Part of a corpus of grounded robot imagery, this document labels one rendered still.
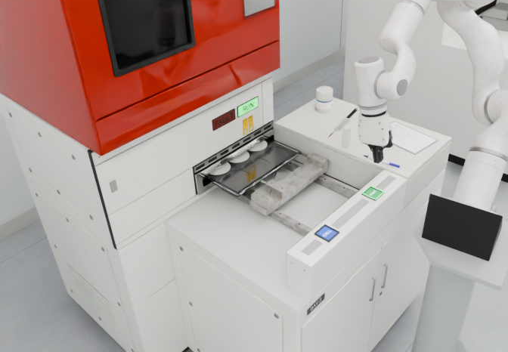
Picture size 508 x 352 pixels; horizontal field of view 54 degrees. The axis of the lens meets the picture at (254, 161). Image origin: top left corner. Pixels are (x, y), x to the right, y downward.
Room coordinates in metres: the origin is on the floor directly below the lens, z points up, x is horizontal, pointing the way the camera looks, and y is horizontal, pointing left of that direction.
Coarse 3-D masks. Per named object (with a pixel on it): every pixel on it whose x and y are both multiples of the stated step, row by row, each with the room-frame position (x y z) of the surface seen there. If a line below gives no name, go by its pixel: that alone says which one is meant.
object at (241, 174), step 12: (276, 144) 1.76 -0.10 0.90; (252, 156) 1.68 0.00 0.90; (264, 156) 1.68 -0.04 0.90; (276, 156) 1.67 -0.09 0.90; (288, 156) 1.67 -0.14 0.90; (240, 168) 1.60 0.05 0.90; (252, 168) 1.60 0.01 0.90; (264, 168) 1.59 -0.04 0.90; (216, 180) 1.53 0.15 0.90; (228, 180) 1.53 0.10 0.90; (240, 180) 1.53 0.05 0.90; (252, 180) 1.52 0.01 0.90
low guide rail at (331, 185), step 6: (288, 168) 1.69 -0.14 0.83; (294, 168) 1.66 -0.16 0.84; (318, 180) 1.58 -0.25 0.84; (324, 180) 1.56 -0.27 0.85; (324, 186) 1.56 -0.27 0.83; (330, 186) 1.54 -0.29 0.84; (336, 186) 1.52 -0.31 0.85; (342, 186) 1.52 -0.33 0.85; (336, 192) 1.52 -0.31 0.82; (342, 192) 1.50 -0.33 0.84; (348, 192) 1.48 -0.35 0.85; (354, 192) 1.48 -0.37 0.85; (348, 198) 1.48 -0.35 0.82
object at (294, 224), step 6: (240, 198) 1.50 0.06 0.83; (246, 198) 1.48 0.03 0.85; (276, 210) 1.40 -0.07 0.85; (270, 216) 1.40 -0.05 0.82; (276, 216) 1.38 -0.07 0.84; (282, 216) 1.36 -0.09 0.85; (288, 216) 1.36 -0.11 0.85; (282, 222) 1.36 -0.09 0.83; (288, 222) 1.34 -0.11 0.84; (294, 222) 1.33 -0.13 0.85; (294, 228) 1.32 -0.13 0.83; (300, 228) 1.30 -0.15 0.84; (306, 228) 1.29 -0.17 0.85
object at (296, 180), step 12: (300, 168) 1.61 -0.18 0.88; (312, 168) 1.60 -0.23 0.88; (324, 168) 1.61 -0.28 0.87; (288, 180) 1.54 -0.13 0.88; (300, 180) 1.53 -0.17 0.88; (312, 180) 1.55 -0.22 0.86; (264, 192) 1.47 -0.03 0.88; (288, 192) 1.46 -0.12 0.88; (252, 204) 1.41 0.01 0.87; (276, 204) 1.40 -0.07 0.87
